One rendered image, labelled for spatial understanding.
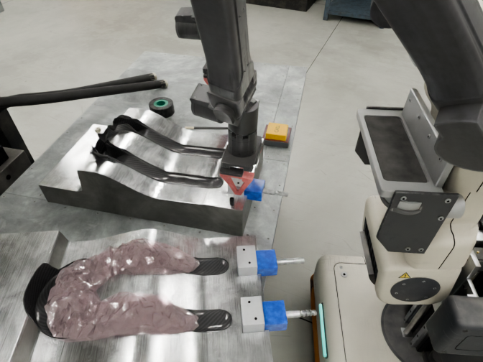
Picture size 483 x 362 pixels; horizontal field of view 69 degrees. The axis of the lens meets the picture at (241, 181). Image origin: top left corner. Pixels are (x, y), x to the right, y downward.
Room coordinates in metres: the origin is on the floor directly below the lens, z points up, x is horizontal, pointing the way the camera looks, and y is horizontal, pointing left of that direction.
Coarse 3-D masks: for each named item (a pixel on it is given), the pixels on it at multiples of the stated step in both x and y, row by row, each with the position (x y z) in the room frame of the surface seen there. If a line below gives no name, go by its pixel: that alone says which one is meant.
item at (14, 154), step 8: (8, 152) 0.82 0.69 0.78; (16, 152) 0.82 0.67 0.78; (24, 152) 0.83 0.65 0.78; (8, 160) 0.78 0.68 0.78; (16, 160) 0.79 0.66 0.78; (24, 160) 0.82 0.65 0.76; (0, 168) 0.75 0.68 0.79; (8, 168) 0.76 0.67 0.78; (16, 168) 0.78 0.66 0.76; (24, 168) 0.80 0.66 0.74; (0, 176) 0.73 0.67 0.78; (8, 176) 0.75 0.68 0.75; (16, 176) 0.77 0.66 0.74; (0, 184) 0.71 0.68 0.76; (8, 184) 0.73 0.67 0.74; (0, 192) 0.70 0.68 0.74
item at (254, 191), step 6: (234, 180) 0.56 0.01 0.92; (240, 180) 0.56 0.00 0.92; (252, 180) 0.57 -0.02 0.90; (258, 180) 0.57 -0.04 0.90; (264, 180) 0.57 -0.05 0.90; (228, 186) 0.55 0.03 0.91; (240, 186) 0.54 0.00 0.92; (252, 186) 0.56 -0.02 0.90; (258, 186) 0.56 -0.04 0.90; (264, 186) 0.57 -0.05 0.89; (228, 192) 0.55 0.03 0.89; (246, 192) 0.54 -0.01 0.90; (252, 192) 0.54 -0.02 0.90; (258, 192) 0.54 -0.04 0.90; (264, 192) 0.55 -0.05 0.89; (270, 192) 0.55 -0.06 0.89; (276, 192) 0.55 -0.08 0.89; (282, 192) 0.55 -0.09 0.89; (252, 198) 0.54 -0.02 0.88; (258, 198) 0.54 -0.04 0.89
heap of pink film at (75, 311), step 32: (96, 256) 0.37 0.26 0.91; (128, 256) 0.36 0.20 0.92; (160, 256) 0.37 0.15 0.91; (192, 256) 0.40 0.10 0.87; (64, 288) 0.31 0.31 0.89; (96, 288) 0.32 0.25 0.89; (64, 320) 0.26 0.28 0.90; (96, 320) 0.26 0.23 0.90; (128, 320) 0.25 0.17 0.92; (160, 320) 0.26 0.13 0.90; (192, 320) 0.27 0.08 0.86
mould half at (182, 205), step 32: (160, 128) 0.77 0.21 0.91; (64, 160) 0.70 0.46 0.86; (96, 160) 0.61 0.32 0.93; (160, 160) 0.66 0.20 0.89; (192, 160) 0.67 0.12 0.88; (64, 192) 0.59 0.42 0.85; (96, 192) 0.57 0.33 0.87; (128, 192) 0.55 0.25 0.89; (160, 192) 0.56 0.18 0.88; (192, 192) 0.55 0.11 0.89; (224, 192) 0.55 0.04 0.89; (192, 224) 0.52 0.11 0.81; (224, 224) 0.51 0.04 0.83
